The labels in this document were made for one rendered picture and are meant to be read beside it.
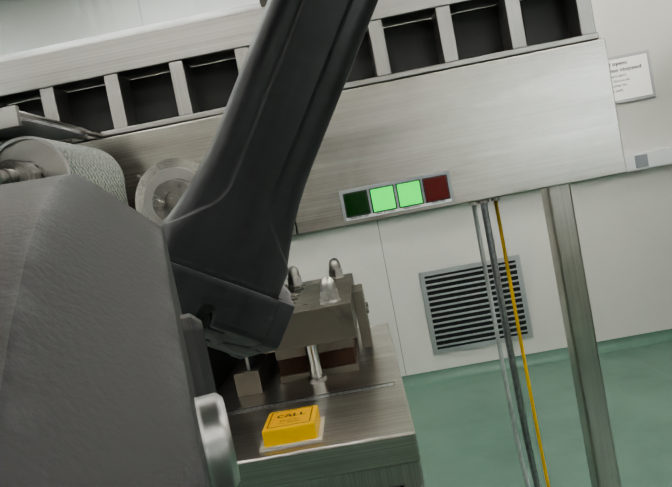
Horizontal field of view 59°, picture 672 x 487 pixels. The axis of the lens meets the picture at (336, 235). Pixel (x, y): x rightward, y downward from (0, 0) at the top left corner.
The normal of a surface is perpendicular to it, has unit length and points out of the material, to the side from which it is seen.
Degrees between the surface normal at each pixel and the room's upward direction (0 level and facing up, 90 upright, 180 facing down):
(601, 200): 90
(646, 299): 90
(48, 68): 90
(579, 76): 90
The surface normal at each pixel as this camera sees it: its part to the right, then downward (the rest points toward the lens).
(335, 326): -0.04, 0.06
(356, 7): 0.22, 0.11
